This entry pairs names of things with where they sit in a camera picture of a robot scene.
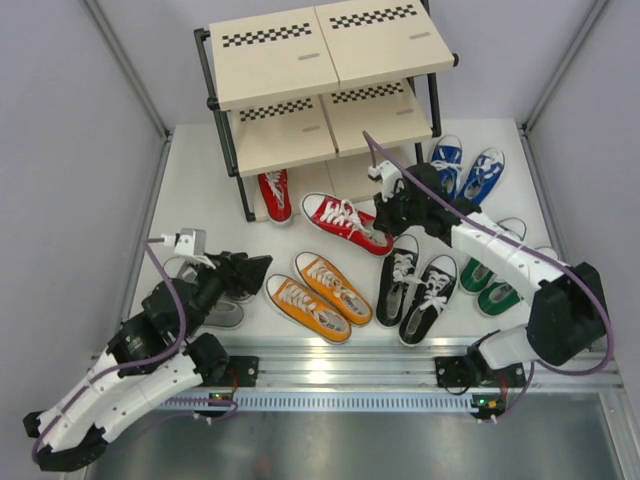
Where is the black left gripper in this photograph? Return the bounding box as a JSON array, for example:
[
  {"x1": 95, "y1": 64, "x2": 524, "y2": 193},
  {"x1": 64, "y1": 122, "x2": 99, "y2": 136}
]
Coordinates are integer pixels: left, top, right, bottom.
[{"x1": 180, "y1": 251, "x2": 272, "y2": 340}]

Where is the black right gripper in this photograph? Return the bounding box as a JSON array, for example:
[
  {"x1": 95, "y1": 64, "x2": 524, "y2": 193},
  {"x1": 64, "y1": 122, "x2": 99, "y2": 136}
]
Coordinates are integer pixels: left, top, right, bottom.
[{"x1": 373, "y1": 184, "x2": 424, "y2": 240}]

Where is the orange sneaker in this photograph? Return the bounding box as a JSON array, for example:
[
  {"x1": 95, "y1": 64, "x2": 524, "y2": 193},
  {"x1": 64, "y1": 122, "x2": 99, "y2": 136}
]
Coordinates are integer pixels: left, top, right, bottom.
[
  {"x1": 294, "y1": 252, "x2": 373, "y2": 327},
  {"x1": 264, "y1": 274, "x2": 352, "y2": 344}
]

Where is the red sneaker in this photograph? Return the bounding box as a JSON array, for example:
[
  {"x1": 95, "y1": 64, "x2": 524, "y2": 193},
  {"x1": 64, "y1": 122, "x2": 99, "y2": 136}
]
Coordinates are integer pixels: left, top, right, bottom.
[
  {"x1": 301, "y1": 192, "x2": 393, "y2": 257},
  {"x1": 258, "y1": 169, "x2": 292, "y2": 225}
]

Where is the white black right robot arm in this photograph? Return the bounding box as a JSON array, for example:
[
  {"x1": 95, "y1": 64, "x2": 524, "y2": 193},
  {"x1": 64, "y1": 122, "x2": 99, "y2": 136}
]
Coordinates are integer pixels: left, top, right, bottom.
[{"x1": 368, "y1": 161, "x2": 612, "y2": 386}]

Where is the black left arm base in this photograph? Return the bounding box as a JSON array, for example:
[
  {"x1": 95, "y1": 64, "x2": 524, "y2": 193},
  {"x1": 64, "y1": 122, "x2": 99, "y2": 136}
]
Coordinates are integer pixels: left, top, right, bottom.
[{"x1": 202, "y1": 356, "x2": 260, "y2": 388}]

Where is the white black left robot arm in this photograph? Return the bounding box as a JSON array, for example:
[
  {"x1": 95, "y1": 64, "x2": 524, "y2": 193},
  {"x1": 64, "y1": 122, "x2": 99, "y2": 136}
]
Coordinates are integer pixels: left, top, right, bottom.
[{"x1": 23, "y1": 252, "x2": 273, "y2": 473}]

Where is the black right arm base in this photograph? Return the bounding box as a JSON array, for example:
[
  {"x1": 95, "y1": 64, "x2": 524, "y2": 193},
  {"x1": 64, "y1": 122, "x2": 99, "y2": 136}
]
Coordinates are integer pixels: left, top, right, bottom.
[{"x1": 434, "y1": 331, "x2": 532, "y2": 395}]

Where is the beige black shoe shelf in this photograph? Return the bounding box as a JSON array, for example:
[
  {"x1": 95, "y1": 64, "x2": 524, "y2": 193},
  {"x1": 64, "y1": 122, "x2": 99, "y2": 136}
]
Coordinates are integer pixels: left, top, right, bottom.
[{"x1": 194, "y1": 1, "x2": 459, "y2": 221}]

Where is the lower grey sneaker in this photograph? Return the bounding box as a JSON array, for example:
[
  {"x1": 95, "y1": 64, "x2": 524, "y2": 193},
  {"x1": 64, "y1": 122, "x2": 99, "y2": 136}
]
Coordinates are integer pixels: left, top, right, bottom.
[{"x1": 203, "y1": 298, "x2": 245, "y2": 330}]

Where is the grey sneaker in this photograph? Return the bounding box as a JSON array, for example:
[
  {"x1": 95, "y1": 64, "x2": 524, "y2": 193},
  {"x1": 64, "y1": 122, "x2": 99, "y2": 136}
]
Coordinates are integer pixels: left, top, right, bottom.
[
  {"x1": 203, "y1": 298, "x2": 245, "y2": 330},
  {"x1": 163, "y1": 256, "x2": 197, "y2": 284}
]

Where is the left blue sneaker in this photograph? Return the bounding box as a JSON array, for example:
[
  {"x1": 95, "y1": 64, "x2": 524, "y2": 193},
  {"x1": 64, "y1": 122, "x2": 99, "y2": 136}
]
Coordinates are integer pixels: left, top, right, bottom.
[{"x1": 430, "y1": 135, "x2": 463, "y2": 200}]

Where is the blue sneaker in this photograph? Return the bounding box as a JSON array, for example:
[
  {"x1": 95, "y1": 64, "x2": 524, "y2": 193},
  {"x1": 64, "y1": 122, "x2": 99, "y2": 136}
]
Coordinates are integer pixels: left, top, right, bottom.
[
  {"x1": 458, "y1": 148, "x2": 506, "y2": 205},
  {"x1": 430, "y1": 135, "x2": 463, "y2": 200}
]

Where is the left black sneaker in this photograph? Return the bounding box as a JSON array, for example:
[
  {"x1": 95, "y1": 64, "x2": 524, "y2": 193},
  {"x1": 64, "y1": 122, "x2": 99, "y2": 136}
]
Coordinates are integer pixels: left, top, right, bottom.
[{"x1": 376, "y1": 234, "x2": 420, "y2": 328}]

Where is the black sneaker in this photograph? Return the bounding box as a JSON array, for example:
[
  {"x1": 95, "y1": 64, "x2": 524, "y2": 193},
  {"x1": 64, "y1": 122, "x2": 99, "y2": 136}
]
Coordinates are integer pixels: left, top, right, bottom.
[
  {"x1": 376, "y1": 234, "x2": 420, "y2": 328},
  {"x1": 398, "y1": 255, "x2": 458, "y2": 347}
]

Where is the upper grey sneaker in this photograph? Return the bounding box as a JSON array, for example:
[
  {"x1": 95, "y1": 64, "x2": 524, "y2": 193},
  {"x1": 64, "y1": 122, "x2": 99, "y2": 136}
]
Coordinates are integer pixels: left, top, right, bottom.
[{"x1": 163, "y1": 256, "x2": 197, "y2": 284}]

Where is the right black sneaker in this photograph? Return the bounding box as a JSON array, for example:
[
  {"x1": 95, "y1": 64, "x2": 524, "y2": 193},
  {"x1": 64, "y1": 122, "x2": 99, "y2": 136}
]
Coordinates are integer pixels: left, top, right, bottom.
[{"x1": 398, "y1": 255, "x2": 458, "y2": 347}]

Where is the right blue sneaker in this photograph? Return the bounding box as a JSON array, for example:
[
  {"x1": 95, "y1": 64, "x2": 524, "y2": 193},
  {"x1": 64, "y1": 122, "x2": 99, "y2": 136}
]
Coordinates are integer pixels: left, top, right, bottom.
[{"x1": 458, "y1": 148, "x2": 506, "y2": 205}]

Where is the left green sneaker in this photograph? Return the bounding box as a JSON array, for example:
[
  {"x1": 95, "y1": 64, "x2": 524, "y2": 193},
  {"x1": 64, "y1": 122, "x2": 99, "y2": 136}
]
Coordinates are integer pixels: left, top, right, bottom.
[{"x1": 460, "y1": 217, "x2": 527, "y2": 294}]

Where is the green sneaker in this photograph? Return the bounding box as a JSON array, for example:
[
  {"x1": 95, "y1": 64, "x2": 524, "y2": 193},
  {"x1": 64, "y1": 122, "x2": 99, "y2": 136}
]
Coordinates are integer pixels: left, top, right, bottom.
[
  {"x1": 460, "y1": 217, "x2": 527, "y2": 294},
  {"x1": 476, "y1": 272, "x2": 521, "y2": 317}
]

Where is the right green sneaker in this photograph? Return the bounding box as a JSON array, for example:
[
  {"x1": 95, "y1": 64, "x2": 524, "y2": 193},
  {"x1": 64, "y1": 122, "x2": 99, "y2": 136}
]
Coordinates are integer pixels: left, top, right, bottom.
[{"x1": 476, "y1": 272, "x2": 521, "y2": 317}]

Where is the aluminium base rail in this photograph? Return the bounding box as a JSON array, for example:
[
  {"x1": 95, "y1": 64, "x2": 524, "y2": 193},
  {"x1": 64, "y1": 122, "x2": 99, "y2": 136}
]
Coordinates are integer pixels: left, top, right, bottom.
[{"x1": 82, "y1": 299, "x2": 626, "y2": 414}]

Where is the grey aluminium corner post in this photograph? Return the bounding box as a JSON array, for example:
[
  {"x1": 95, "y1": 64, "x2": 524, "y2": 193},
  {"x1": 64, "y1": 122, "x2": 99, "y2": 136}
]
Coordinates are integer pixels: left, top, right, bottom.
[{"x1": 520, "y1": 0, "x2": 613, "y2": 138}]

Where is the left grey corner post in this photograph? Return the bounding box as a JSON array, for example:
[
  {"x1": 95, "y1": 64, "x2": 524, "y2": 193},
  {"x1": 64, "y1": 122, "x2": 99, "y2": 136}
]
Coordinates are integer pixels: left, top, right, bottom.
[{"x1": 80, "y1": 0, "x2": 171, "y2": 141}]

